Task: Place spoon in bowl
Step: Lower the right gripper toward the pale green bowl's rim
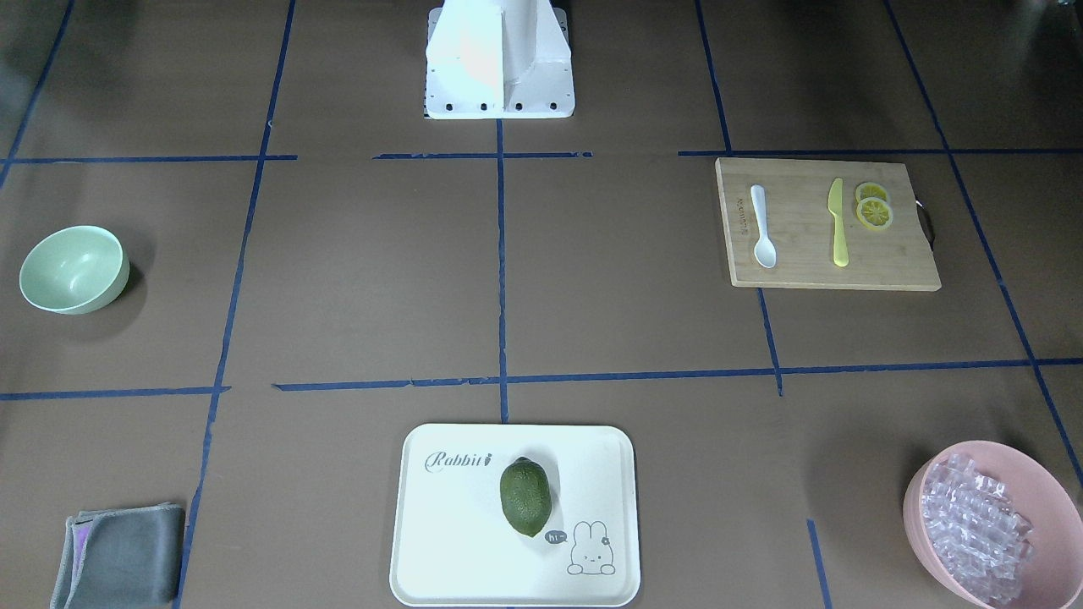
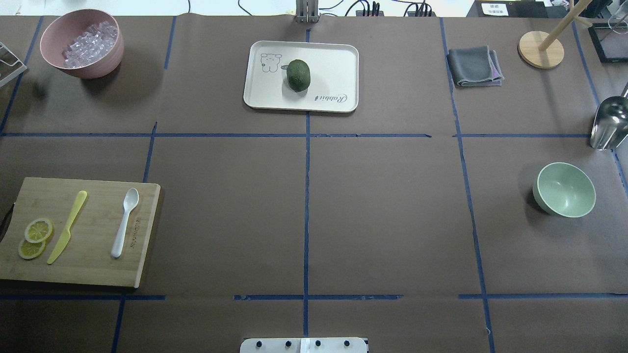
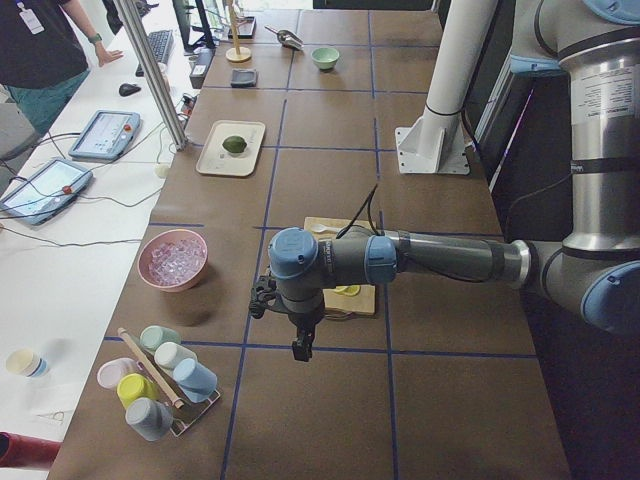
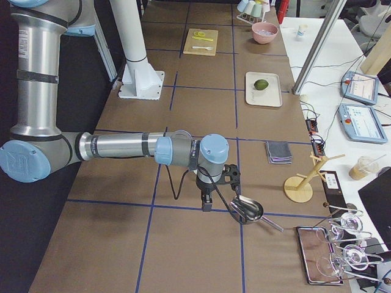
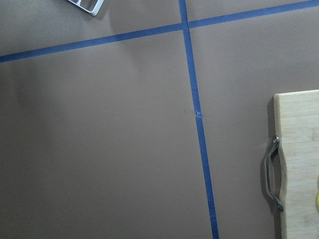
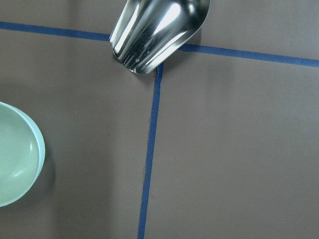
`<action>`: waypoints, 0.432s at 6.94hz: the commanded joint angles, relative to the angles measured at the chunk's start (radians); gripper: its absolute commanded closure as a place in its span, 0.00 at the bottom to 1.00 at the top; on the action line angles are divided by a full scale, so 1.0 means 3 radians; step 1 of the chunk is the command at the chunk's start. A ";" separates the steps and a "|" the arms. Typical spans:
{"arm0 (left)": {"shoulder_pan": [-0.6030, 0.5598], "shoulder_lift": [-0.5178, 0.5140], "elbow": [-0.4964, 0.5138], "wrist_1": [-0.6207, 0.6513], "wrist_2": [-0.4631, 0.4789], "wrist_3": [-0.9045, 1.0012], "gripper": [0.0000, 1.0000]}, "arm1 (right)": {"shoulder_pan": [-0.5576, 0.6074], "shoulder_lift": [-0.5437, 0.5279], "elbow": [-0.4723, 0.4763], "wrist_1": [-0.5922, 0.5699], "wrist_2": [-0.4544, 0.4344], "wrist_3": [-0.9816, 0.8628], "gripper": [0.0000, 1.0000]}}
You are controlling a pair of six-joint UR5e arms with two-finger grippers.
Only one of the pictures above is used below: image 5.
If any wooden cutting board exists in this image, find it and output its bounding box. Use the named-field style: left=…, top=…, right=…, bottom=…
left=274, top=90, right=319, bottom=239

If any metal cutting board handle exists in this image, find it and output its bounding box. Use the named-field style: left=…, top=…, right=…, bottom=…
left=265, top=135, right=284, bottom=212

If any white wire cup rack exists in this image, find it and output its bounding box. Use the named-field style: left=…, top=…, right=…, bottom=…
left=67, top=0, right=104, bottom=16

